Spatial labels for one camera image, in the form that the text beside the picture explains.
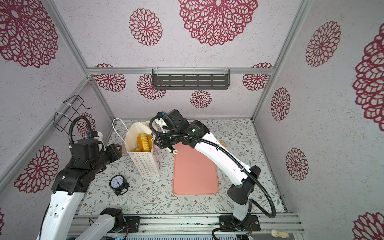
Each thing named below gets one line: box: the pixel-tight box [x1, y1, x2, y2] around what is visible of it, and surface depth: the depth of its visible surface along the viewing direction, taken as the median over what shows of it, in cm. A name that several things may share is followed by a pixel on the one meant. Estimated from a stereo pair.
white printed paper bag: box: [112, 118, 160, 177], surface depth 79 cm
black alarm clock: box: [109, 173, 131, 196], surface depth 87 cm
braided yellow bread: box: [134, 132, 153, 152], surface depth 86 cm
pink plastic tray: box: [173, 142, 219, 195], surface depth 90 cm
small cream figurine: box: [270, 229, 290, 239], surface depth 72 cm
